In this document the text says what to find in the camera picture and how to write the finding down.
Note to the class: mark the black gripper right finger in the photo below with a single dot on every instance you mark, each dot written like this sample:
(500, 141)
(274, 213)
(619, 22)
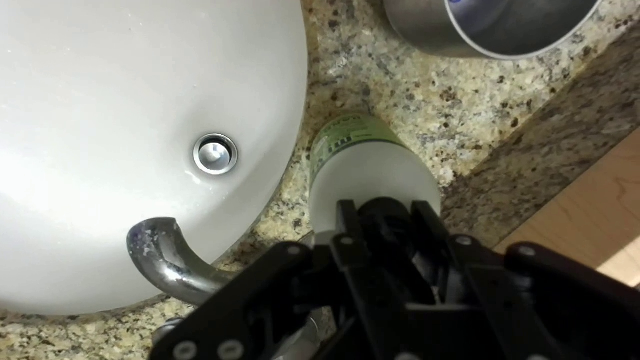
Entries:
(532, 306)

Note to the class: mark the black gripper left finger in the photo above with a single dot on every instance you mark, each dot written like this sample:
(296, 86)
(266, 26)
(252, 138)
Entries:
(266, 300)

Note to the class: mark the green soap pump bottle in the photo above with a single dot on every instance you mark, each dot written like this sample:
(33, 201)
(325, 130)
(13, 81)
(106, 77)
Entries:
(373, 166)

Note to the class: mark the chrome sink faucet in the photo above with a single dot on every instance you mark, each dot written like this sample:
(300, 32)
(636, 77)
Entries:
(171, 260)

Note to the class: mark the white oval sink basin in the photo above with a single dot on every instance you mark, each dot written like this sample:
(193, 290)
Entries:
(100, 132)

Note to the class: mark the stainless steel cup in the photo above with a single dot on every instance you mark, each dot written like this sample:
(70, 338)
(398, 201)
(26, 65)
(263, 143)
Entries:
(426, 31)

